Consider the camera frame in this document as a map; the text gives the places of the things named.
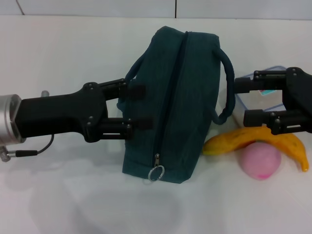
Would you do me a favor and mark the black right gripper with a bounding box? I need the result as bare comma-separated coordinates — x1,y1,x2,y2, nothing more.
235,67,312,136

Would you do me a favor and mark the yellow banana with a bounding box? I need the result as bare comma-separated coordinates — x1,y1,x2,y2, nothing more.
202,126,307,173

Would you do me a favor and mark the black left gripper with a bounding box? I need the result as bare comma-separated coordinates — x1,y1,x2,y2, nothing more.
16,78,154,143

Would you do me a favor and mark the pink peach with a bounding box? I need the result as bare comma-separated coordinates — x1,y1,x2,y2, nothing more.
238,142,282,181

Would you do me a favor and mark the dark blue insulated bag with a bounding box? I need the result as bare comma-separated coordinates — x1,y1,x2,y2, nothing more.
116,26,236,183

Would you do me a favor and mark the clear blue-rimmed food container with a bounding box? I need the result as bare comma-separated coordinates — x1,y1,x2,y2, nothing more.
231,65,287,128

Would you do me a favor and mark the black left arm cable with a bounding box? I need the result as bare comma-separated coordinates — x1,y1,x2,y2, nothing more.
16,134,54,156

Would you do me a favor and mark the metal zipper pull ring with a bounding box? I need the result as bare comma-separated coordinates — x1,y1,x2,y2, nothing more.
148,153,165,182

